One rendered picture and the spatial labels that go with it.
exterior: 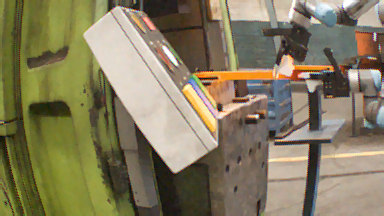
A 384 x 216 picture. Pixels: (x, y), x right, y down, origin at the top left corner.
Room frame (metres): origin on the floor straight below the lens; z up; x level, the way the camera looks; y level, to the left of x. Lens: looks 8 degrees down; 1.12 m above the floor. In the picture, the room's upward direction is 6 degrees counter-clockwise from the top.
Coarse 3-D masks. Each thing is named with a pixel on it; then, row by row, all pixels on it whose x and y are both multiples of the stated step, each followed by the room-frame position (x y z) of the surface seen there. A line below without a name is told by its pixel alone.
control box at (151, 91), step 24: (96, 24) 0.75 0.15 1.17; (120, 24) 0.75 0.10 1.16; (144, 24) 0.91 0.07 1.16; (96, 48) 0.75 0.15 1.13; (120, 48) 0.75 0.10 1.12; (144, 48) 0.75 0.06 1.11; (168, 48) 0.99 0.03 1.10; (120, 72) 0.75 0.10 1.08; (144, 72) 0.75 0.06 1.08; (168, 72) 0.77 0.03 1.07; (120, 96) 0.75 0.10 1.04; (144, 96) 0.75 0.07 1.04; (168, 96) 0.74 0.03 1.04; (144, 120) 0.75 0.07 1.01; (168, 120) 0.74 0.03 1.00; (192, 120) 0.74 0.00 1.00; (216, 120) 0.94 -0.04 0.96; (168, 144) 0.74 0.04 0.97; (192, 144) 0.74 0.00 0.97; (216, 144) 0.74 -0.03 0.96
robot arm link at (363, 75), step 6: (360, 72) 1.20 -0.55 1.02; (366, 72) 1.19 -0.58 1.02; (372, 72) 1.17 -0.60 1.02; (378, 72) 1.16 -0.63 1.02; (360, 78) 1.19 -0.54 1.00; (366, 78) 1.18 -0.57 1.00; (372, 78) 1.16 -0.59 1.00; (378, 78) 1.15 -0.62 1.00; (360, 84) 1.19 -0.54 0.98; (366, 84) 1.18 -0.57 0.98; (372, 84) 1.16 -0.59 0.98; (378, 84) 1.15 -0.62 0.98; (360, 90) 1.20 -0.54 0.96; (366, 90) 1.18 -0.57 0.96; (372, 90) 1.16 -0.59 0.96; (378, 90) 1.16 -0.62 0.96
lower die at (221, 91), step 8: (200, 80) 1.47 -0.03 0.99; (208, 80) 1.45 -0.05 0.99; (216, 80) 1.44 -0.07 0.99; (224, 80) 1.48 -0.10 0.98; (232, 80) 1.53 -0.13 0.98; (208, 88) 1.39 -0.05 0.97; (216, 88) 1.43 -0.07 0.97; (224, 88) 1.48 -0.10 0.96; (232, 88) 1.53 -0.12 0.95; (216, 96) 1.43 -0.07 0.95; (224, 96) 1.47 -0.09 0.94; (232, 96) 1.52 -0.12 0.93; (224, 104) 1.47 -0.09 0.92
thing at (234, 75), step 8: (208, 72) 1.49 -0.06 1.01; (216, 72) 1.46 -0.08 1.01; (224, 72) 1.46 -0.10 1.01; (232, 72) 1.44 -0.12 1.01; (240, 72) 1.43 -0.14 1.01; (248, 72) 1.42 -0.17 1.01; (256, 72) 1.40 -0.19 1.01; (264, 72) 1.39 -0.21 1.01; (272, 72) 1.38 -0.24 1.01; (296, 72) 1.33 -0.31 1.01; (320, 72) 1.31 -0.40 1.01; (296, 80) 1.33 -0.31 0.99
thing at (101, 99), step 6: (120, 0) 1.27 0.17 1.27; (126, 0) 1.29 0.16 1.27; (120, 6) 1.27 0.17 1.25; (126, 6) 1.30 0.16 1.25; (102, 90) 1.17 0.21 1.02; (96, 96) 1.16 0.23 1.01; (102, 96) 1.16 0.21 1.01; (96, 102) 1.16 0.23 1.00; (102, 102) 1.16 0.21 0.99; (108, 114) 1.20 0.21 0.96; (108, 120) 1.20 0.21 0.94; (108, 126) 1.20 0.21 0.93; (126, 168) 1.21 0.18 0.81
